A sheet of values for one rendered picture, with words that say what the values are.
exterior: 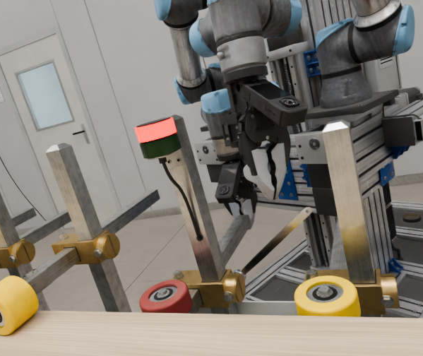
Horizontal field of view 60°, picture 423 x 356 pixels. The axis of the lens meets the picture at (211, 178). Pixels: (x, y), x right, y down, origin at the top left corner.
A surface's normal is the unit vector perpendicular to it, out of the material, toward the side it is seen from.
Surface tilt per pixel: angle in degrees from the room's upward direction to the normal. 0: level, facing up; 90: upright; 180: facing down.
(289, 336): 0
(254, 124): 86
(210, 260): 90
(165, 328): 0
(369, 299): 90
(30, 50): 90
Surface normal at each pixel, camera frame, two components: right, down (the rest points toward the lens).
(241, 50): -0.10, 0.16
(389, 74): 0.63, 0.03
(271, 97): 0.03, -0.80
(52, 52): -0.32, 0.32
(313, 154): -0.73, 0.35
